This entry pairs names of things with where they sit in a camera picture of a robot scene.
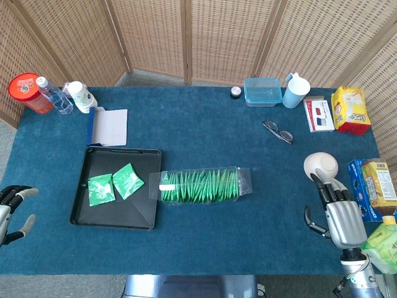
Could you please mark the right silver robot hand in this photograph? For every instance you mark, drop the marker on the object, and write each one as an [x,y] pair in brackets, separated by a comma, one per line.
[345,223]

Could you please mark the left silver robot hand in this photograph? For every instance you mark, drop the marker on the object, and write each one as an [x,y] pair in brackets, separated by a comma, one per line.
[4,214]

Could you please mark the clear box of green sachets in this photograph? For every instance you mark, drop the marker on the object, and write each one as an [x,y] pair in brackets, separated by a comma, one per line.
[155,184]

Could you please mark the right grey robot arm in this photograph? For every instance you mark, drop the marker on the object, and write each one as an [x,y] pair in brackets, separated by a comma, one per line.
[363,279]

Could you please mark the blue cookie box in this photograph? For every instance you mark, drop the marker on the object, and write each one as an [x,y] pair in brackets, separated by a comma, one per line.
[356,180]

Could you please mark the green sachet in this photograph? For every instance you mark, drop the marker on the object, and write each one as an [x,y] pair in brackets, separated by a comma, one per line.
[127,181]
[100,191]

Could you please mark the white box red blue print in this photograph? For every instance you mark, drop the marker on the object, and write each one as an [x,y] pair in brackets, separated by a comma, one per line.
[319,116]

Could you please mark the yellow and red snack bag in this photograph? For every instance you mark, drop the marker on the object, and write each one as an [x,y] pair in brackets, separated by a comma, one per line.
[350,108]

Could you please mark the white paper box blue edge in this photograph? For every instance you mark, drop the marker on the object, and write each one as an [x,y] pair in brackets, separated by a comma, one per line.
[111,127]

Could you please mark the row of green sachets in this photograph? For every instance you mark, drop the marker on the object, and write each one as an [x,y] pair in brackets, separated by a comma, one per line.
[201,187]

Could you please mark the green snack pouch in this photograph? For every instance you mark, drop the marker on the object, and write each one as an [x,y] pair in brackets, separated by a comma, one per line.
[383,248]

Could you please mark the beige upturned bowl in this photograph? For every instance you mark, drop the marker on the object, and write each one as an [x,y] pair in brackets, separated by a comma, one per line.
[321,164]

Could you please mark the black-framed eyeglasses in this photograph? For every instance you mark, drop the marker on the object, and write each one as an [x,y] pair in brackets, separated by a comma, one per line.
[283,135]

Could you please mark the black plastic tray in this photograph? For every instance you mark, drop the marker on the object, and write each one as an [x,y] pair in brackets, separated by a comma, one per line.
[124,214]

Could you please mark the clear plastic water bottle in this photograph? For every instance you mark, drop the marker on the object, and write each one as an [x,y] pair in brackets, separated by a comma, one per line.
[59,99]

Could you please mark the orange jar with red lid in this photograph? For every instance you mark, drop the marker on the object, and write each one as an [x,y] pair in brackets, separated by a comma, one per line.
[23,87]

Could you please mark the light blue plastic pitcher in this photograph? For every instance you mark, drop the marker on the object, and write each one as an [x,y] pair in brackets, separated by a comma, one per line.
[294,93]

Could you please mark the white bottle with green print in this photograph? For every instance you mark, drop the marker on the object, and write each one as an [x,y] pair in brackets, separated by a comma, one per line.
[80,96]

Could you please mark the blue carpet table cover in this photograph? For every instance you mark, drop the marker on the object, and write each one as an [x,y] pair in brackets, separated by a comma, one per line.
[201,242]

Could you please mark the clear food container blue lid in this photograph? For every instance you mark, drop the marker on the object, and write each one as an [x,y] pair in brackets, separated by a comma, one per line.
[263,91]

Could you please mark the small black silver-capped jar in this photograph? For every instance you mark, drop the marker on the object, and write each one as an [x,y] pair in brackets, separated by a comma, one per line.
[235,92]

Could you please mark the grey robot torso base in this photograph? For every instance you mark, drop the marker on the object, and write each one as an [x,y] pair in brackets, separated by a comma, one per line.
[186,287]

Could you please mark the woven bamboo folding screen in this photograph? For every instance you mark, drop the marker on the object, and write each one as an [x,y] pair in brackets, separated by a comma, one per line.
[217,37]

